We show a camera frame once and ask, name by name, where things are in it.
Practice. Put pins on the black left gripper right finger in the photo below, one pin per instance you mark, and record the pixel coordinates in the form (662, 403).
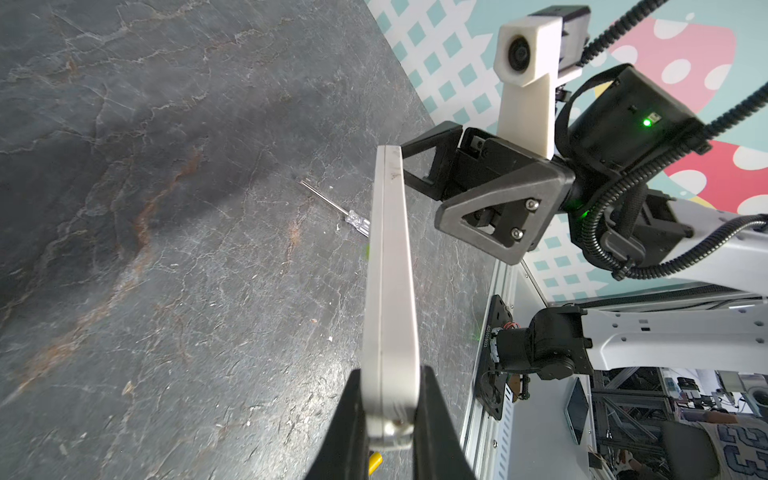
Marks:
(437, 453)

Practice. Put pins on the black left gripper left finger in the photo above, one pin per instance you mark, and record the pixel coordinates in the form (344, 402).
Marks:
(344, 450)

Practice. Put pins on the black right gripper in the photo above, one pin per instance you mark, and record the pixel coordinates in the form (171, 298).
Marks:
(486, 174)

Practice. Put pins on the yellow battery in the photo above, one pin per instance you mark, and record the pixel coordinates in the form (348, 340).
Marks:
(374, 462)

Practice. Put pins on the thin metal pry tool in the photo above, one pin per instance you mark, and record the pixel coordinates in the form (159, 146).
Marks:
(351, 217)

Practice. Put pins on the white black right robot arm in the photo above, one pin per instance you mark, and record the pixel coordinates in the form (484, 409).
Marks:
(629, 134)

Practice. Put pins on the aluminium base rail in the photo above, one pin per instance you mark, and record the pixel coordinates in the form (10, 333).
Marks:
(524, 439)

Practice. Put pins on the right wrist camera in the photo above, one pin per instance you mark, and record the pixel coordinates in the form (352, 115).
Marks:
(535, 56)

